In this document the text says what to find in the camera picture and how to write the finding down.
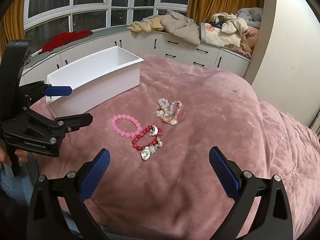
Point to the blue denim clothing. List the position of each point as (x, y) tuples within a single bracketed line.
[(12, 187)]

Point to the yellow cloth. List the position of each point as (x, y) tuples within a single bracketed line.
[(147, 25)]

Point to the grey padded jacket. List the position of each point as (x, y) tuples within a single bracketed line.
[(252, 15)]

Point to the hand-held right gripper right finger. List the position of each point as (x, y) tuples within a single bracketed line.
[(223, 172)]

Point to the pile of beige clothes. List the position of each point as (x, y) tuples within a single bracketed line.
[(180, 27)]

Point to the pink plush blanket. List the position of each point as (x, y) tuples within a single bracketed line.
[(200, 105)]

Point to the person's left hand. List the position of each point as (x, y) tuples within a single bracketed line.
[(22, 157)]

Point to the white crumpled clothing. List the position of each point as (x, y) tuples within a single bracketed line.
[(235, 23)]

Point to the red cloth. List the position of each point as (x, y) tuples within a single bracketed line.
[(65, 38)]

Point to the white plastic bin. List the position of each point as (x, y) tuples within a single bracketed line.
[(100, 85)]

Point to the silver heart charm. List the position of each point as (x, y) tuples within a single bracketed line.
[(145, 155)]

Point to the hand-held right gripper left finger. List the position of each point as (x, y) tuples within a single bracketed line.
[(97, 172)]

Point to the white window seat cabinet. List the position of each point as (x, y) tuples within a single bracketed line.
[(175, 48)]

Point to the pink fleece bundle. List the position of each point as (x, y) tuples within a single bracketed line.
[(250, 42)]

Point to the cream flower print pillow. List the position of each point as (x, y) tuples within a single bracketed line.
[(220, 37)]

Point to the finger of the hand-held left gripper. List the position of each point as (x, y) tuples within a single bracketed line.
[(58, 91), (80, 120)]

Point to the silver moon charm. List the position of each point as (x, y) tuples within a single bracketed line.
[(154, 130)]

